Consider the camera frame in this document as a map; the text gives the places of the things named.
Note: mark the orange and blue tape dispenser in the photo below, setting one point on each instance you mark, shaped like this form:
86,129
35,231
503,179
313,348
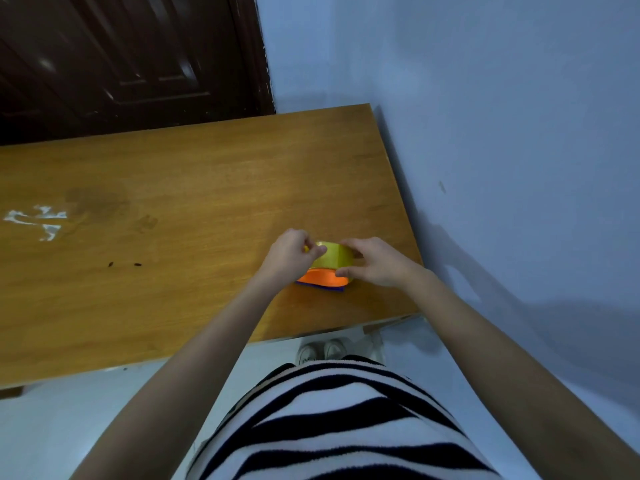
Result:
322,279

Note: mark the person's right shoe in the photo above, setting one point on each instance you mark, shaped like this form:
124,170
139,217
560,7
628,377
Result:
334,349

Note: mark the person's shoe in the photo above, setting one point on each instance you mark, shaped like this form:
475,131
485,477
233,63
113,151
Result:
334,349
307,353

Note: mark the person's left forearm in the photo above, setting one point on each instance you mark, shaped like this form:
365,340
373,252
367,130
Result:
185,384

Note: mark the person's left hand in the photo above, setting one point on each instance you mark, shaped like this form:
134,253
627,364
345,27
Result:
287,259

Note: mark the yellow tape roll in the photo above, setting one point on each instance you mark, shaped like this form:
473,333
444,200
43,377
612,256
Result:
332,257

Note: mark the person's right forearm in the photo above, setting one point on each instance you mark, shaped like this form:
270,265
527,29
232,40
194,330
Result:
510,384

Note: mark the person's right hand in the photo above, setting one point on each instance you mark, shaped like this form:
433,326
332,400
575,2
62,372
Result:
382,267

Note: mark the person's left shoe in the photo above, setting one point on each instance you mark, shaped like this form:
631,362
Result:
307,353

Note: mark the black white striped shirt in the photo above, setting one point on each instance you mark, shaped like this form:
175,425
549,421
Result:
340,424

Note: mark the dark brown wooden door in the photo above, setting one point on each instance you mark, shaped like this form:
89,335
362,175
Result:
125,59

